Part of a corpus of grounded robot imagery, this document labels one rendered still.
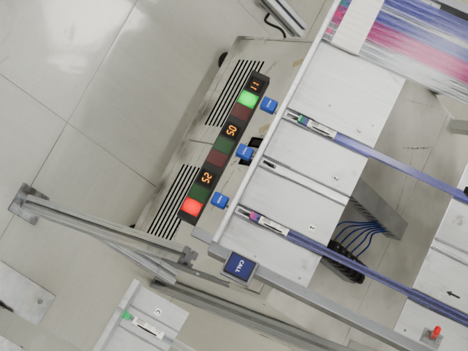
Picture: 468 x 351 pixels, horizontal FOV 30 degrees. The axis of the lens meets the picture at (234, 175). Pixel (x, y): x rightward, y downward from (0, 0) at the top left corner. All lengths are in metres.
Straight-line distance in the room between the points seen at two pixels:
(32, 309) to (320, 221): 0.92
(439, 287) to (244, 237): 0.38
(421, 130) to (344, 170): 0.59
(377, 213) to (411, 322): 0.49
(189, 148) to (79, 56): 0.39
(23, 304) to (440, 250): 1.10
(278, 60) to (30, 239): 0.80
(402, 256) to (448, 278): 0.60
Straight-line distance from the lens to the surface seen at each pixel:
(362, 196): 2.07
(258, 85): 1.79
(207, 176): 1.73
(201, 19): 2.54
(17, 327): 2.15
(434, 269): 1.73
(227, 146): 1.75
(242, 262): 1.64
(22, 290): 2.31
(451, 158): 2.43
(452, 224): 1.75
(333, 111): 1.77
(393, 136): 2.21
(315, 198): 1.72
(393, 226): 2.19
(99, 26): 2.34
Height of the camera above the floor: 1.95
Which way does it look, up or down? 47 degrees down
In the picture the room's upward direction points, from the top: 102 degrees clockwise
